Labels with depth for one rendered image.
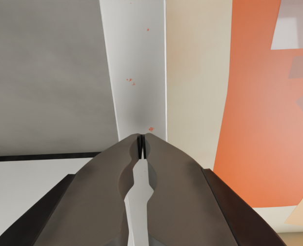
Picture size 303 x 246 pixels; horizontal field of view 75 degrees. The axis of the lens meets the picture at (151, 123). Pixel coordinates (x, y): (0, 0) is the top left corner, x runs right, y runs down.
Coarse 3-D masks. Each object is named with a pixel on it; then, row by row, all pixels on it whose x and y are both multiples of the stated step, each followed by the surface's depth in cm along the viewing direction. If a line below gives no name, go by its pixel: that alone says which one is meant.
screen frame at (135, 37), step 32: (128, 0) 11; (160, 0) 11; (128, 32) 12; (160, 32) 12; (128, 64) 12; (160, 64) 13; (128, 96) 13; (160, 96) 14; (128, 128) 15; (160, 128) 15; (128, 192) 18
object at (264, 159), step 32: (256, 0) 14; (288, 0) 14; (256, 32) 15; (288, 32) 15; (256, 64) 16; (288, 64) 16; (256, 96) 17; (224, 128) 19; (256, 128) 19; (288, 128) 19; (224, 160) 20; (256, 160) 20; (288, 160) 20; (256, 192) 23; (288, 192) 23
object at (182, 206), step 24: (144, 144) 12; (168, 144) 11; (168, 168) 9; (192, 168) 9; (168, 192) 8; (192, 192) 8; (168, 216) 7; (192, 216) 7; (216, 216) 7; (168, 240) 6; (192, 240) 6; (216, 240) 6
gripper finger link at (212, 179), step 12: (216, 180) 8; (216, 192) 8; (228, 192) 8; (228, 204) 7; (240, 204) 7; (228, 216) 7; (240, 216) 7; (252, 216) 7; (240, 228) 6; (252, 228) 6; (264, 228) 6; (240, 240) 6; (252, 240) 6; (264, 240) 6; (276, 240) 6
